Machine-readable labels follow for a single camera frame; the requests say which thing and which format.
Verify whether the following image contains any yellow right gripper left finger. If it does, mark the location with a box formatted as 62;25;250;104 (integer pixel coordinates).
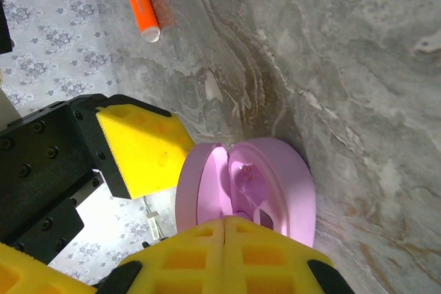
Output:
99;217;225;294

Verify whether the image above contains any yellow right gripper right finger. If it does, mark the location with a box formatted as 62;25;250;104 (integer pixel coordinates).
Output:
224;216;356;294

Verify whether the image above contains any pink earbud charging case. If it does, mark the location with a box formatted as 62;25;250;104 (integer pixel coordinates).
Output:
174;137;317;249

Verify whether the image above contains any pink wireless earbud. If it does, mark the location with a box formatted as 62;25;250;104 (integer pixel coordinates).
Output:
235;162;269;221

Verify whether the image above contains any white connector with wires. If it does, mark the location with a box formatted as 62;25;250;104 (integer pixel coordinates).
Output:
143;197;163;243

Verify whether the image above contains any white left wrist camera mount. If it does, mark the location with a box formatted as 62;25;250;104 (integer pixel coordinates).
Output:
0;82;20;126

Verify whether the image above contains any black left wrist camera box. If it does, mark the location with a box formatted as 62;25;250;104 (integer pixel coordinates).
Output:
0;0;14;54

